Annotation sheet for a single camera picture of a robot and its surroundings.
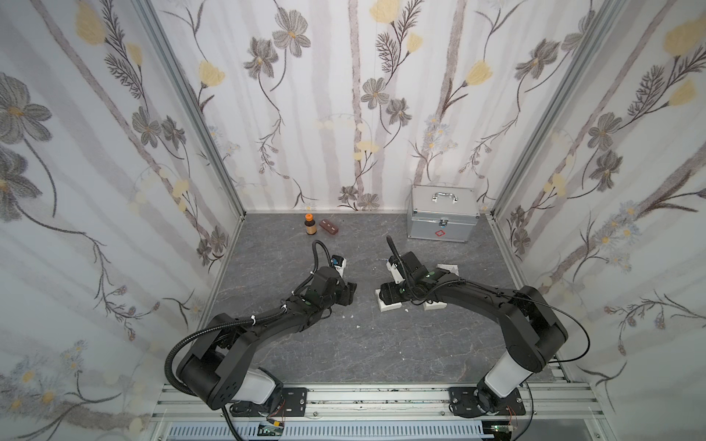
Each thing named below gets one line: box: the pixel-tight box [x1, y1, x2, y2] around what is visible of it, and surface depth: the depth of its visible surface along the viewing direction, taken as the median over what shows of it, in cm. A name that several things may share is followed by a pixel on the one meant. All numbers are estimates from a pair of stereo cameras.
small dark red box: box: [318, 219, 339, 236], surface depth 116 cm
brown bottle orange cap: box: [304, 213, 318, 236], surface depth 110 cm
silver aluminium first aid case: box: [407, 184, 481, 243], surface depth 106 cm
